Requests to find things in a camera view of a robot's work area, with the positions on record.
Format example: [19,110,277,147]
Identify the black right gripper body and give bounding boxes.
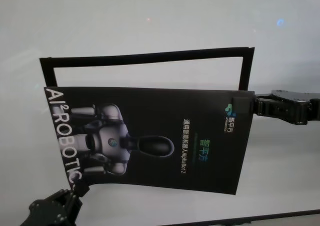
[271,88,311,125]

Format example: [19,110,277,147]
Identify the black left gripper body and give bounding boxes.
[17,187,84,226]

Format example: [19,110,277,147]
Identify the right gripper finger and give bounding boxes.
[231,93,276,117]

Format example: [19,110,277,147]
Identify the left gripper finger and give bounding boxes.
[71,181,91,201]

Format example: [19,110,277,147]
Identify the black robot print poster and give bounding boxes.
[42,86,255,196]

